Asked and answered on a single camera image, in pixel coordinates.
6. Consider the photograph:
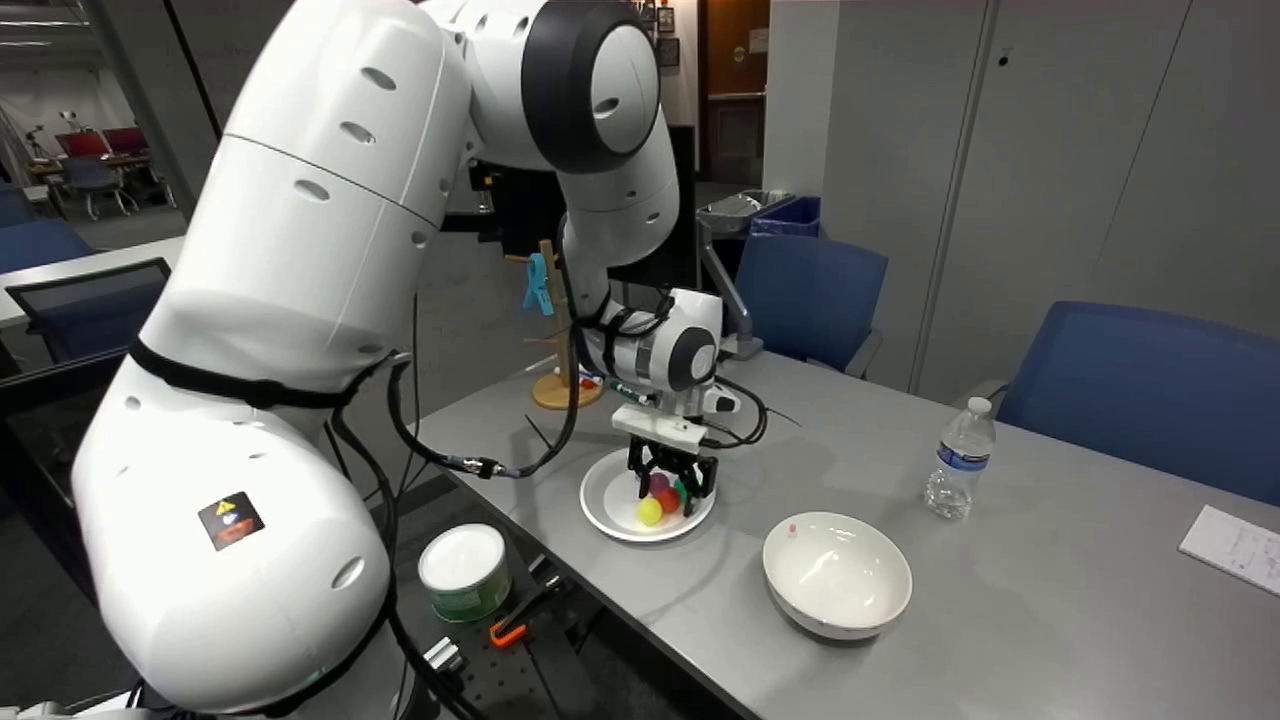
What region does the orange handled tool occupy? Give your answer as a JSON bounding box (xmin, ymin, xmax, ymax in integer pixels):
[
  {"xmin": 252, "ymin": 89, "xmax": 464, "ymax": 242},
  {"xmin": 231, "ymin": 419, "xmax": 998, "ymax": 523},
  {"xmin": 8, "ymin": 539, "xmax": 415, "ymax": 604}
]
[{"xmin": 486, "ymin": 571, "xmax": 568, "ymax": 655}]

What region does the white ceramic bowl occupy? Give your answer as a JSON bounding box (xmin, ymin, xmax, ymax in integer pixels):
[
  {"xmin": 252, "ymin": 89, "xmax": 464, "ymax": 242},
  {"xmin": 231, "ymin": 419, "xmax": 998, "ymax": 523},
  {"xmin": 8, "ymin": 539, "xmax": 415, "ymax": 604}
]
[{"xmin": 761, "ymin": 508, "xmax": 920, "ymax": 649}]

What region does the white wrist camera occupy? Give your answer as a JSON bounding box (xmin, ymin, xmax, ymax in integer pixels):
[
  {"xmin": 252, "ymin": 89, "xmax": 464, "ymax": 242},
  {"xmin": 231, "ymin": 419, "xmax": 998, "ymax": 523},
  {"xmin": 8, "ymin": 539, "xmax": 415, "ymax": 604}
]
[{"xmin": 608, "ymin": 400, "xmax": 720, "ymax": 450}]

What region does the white paper sheet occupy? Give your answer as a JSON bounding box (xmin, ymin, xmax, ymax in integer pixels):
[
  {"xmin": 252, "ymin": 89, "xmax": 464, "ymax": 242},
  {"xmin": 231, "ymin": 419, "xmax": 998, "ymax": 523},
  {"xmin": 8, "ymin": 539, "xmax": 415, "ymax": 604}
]
[{"xmin": 1178, "ymin": 500, "xmax": 1280, "ymax": 599}]

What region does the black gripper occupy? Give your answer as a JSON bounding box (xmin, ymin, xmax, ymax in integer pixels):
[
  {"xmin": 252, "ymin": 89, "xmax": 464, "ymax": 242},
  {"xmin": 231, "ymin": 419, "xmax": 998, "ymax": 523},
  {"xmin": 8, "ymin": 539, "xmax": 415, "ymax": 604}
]
[{"xmin": 624, "ymin": 433, "xmax": 723, "ymax": 521}]

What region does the red fabric seat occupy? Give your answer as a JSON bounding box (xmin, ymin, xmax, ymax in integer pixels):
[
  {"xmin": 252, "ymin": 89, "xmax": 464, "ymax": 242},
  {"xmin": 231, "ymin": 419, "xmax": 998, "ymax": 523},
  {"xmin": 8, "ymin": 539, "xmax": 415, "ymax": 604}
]
[{"xmin": 55, "ymin": 122, "xmax": 151, "ymax": 167}]

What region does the white plate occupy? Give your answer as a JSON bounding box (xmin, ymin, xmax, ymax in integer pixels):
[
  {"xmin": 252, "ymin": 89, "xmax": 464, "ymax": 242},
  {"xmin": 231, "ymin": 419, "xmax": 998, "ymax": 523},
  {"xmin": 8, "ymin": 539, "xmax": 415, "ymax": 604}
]
[{"xmin": 575, "ymin": 443, "xmax": 720, "ymax": 547}]

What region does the blue office chair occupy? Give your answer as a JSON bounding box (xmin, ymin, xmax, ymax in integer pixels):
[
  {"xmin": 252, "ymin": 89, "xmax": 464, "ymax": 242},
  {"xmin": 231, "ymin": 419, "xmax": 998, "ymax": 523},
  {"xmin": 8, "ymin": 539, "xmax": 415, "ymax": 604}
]
[
  {"xmin": 733, "ymin": 229, "xmax": 892, "ymax": 380},
  {"xmin": 998, "ymin": 295, "xmax": 1280, "ymax": 511}
]

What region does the clear plastic water bottle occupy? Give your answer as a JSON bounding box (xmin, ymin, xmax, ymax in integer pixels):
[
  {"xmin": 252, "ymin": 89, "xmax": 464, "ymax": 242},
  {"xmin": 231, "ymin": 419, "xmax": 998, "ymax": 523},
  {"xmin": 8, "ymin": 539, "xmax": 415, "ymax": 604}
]
[{"xmin": 923, "ymin": 390, "xmax": 1002, "ymax": 526}]

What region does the blue bin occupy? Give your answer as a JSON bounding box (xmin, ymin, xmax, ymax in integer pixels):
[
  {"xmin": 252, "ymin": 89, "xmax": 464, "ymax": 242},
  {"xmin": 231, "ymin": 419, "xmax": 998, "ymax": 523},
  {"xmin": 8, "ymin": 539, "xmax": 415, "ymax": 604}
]
[{"xmin": 742, "ymin": 192, "xmax": 827, "ymax": 242}]

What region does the wooden stand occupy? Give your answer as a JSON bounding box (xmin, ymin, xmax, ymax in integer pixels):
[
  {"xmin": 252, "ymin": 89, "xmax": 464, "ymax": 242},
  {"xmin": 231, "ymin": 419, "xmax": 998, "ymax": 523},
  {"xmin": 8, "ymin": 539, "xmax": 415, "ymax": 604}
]
[{"xmin": 530, "ymin": 234, "xmax": 608, "ymax": 414}]

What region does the blue hanging clip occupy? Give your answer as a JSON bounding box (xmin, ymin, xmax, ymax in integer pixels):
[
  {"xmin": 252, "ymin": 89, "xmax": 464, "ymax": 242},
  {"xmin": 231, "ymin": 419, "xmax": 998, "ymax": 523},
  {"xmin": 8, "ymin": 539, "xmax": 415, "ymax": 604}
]
[{"xmin": 517, "ymin": 249, "xmax": 564, "ymax": 322}]

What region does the grey metal cabinet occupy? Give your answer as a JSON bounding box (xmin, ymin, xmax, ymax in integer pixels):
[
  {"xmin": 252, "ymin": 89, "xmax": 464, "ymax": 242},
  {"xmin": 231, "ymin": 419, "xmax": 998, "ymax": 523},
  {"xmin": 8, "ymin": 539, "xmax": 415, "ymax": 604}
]
[{"xmin": 816, "ymin": 0, "xmax": 1280, "ymax": 406}]

